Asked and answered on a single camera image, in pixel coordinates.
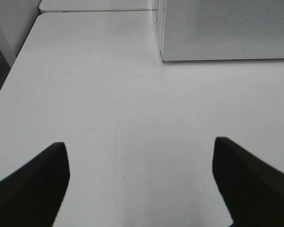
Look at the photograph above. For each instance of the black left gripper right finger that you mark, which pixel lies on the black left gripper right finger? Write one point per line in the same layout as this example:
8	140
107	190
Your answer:
252	190

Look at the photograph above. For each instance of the white microwave door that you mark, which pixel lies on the white microwave door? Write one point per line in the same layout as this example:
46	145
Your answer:
222	29

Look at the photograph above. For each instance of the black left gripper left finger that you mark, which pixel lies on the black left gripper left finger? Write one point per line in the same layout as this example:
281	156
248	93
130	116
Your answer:
32	195

